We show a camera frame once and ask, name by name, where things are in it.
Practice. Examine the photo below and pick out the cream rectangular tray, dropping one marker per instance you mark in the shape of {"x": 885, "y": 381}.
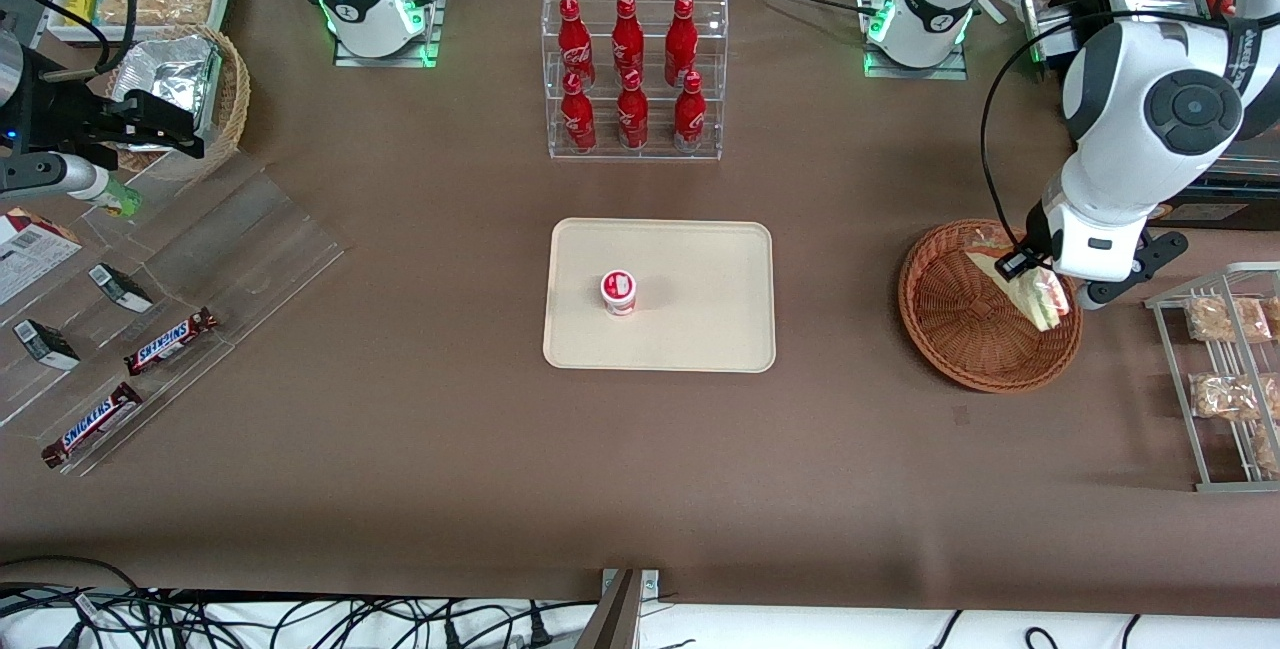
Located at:
{"x": 700, "y": 329}

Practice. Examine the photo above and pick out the brown Snickers bar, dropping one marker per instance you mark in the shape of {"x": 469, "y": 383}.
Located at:
{"x": 170, "y": 341}
{"x": 92, "y": 424}

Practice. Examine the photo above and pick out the brown table cover sheet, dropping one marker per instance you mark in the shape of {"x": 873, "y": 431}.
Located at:
{"x": 400, "y": 429}

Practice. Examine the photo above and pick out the silver foil packet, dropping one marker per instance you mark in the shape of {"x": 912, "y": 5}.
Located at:
{"x": 175, "y": 69}
{"x": 205, "y": 124}

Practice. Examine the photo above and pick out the clear acrylic tiered display stand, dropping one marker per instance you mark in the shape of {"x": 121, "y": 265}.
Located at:
{"x": 250, "y": 249}

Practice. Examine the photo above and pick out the red cola bottle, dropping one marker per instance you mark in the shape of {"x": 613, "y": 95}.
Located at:
{"x": 575, "y": 44}
{"x": 628, "y": 39}
{"x": 681, "y": 39}
{"x": 690, "y": 119}
{"x": 578, "y": 119}
{"x": 632, "y": 117}

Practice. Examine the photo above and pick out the clear acrylic bottle rack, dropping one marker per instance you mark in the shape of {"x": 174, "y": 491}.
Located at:
{"x": 600, "y": 144}

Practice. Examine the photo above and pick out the small dark green box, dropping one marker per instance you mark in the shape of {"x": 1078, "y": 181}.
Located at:
{"x": 125, "y": 291}
{"x": 45, "y": 344}

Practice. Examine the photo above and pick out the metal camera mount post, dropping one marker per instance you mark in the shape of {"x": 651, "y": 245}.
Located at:
{"x": 615, "y": 619}

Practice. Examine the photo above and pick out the round brown wicker basket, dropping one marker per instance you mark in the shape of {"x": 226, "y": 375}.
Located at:
{"x": 960, "y": 329}

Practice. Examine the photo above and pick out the orange and white box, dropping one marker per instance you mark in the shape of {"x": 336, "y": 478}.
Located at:
{"x": 25, "y": 254}

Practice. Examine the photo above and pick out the red and white cup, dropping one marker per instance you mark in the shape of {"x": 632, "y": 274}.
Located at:
{"x": 619, "y": 294}

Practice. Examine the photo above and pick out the tan wicker basket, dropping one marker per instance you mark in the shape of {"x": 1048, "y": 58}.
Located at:
{"x": 235, "y": 99}

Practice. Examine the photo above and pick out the triangle sandwich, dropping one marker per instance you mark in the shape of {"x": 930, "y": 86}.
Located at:
{"x": 1040, "y": 304}

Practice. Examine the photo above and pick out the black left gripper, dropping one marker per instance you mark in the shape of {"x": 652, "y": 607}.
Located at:
{"x": 1033, "y": 232}

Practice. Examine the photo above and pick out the yellow snack box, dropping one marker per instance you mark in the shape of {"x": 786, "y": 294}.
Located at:
{"x": 82, "y": 1}

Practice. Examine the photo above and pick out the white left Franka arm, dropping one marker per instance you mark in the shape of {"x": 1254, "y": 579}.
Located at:
{"x": 1130, "y": 129}

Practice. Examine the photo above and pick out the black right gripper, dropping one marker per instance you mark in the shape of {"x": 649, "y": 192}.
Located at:
{"x": 62, "y": 115}

